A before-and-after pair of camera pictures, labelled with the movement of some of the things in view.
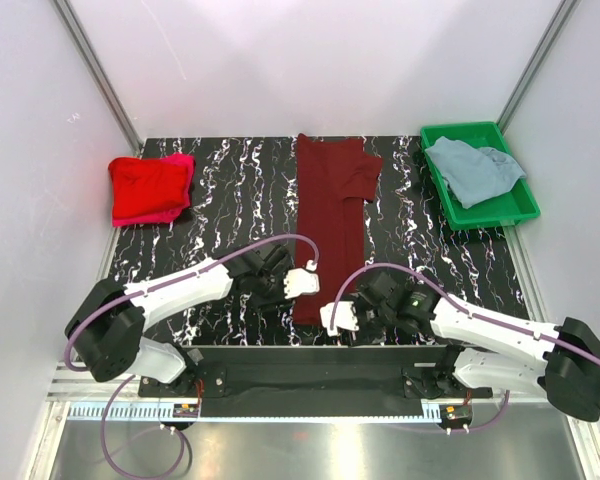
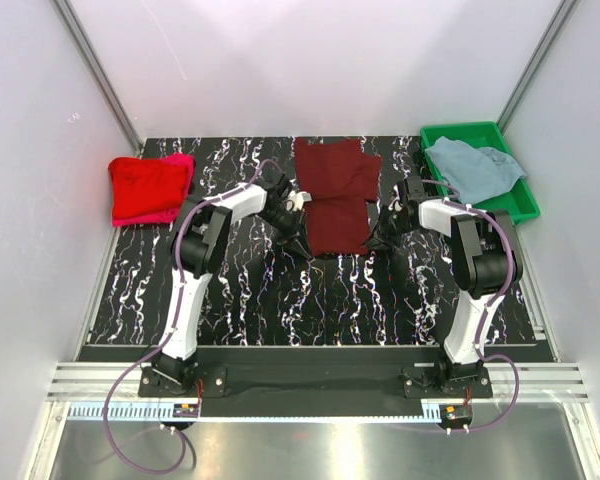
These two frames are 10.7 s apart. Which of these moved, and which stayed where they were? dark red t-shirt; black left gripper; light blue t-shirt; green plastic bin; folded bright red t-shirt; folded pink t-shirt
Moved: dark red t-shirt; black left gripper
Stayed: green plastic bin; folded pink t-shirt; folded bright red t-shirt; light blue t-shirt
